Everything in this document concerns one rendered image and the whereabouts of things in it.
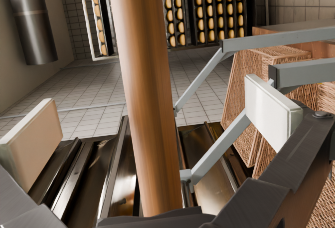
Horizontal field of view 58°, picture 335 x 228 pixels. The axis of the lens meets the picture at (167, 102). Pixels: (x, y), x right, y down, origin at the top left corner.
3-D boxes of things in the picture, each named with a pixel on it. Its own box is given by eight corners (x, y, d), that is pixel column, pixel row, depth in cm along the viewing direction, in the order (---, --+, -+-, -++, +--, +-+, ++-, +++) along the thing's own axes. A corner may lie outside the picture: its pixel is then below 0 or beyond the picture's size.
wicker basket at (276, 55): (310, 162, 131) (247, 170, 130) (264, 119, 185) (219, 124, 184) (313, 50, 117) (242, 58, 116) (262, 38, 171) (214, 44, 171)
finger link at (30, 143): (24, 199, 15) (9, 201, 15) (64, 137, 21) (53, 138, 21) (7, 144, 14) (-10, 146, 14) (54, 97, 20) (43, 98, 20)
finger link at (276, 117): (288, 110, 14) (304, 108, 14) (244, 74, 20) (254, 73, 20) (286, 167, 15) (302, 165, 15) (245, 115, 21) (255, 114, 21)
